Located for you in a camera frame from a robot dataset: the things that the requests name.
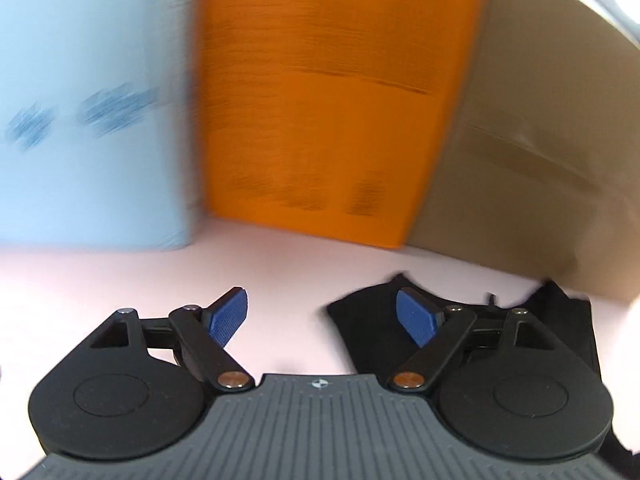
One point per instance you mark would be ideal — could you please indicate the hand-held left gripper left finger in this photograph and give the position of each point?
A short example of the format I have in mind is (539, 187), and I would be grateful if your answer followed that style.
(227, 319)

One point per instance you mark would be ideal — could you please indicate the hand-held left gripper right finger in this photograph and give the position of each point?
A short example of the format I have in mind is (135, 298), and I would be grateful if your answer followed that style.
(416, 321)

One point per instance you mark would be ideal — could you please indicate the black tank top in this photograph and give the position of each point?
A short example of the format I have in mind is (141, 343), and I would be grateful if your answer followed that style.
(365, 325)

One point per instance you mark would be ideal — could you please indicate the brown cardboard sheet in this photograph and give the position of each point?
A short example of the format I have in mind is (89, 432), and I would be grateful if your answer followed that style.
(525, 160)

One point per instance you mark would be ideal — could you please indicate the orange foam board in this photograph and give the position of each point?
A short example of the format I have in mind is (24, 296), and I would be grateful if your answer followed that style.
(325, 110)

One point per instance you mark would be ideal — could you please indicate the light blue foam board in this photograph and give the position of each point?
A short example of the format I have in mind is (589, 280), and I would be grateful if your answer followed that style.
(90, 110)

